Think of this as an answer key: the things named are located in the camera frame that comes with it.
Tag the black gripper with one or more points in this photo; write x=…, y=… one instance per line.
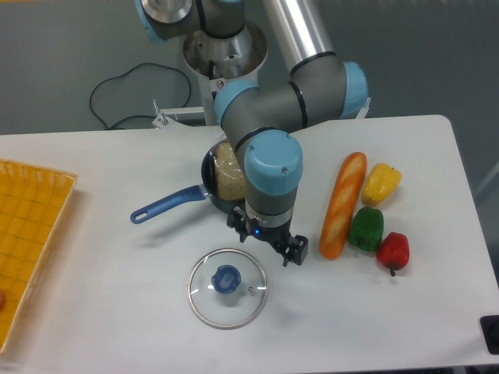
x=292, y=249

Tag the glass pot lid blue knob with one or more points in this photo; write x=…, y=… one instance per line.
x=227, y=289

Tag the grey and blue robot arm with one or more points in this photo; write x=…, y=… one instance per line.
x=226, y=49

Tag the green bell pepper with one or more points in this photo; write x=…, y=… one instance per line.
x=366, y=229

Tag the orange baguette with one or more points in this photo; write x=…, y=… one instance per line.
x=342, y=203

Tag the bagged bread slice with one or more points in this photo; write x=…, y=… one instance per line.
x=230, y=181

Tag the red bell pepper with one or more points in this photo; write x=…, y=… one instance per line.
x=394, y=252

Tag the yellow bell pepper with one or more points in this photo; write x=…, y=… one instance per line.
x=381, y=182

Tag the black device at table edge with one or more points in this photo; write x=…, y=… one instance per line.
x=490, y=329

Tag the yellow woven basket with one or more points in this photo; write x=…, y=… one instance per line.
x=33, y=200

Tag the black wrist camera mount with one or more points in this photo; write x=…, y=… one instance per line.
x=239, y=221

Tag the blue saucepan with handle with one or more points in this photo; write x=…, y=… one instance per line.
x=205, y=190

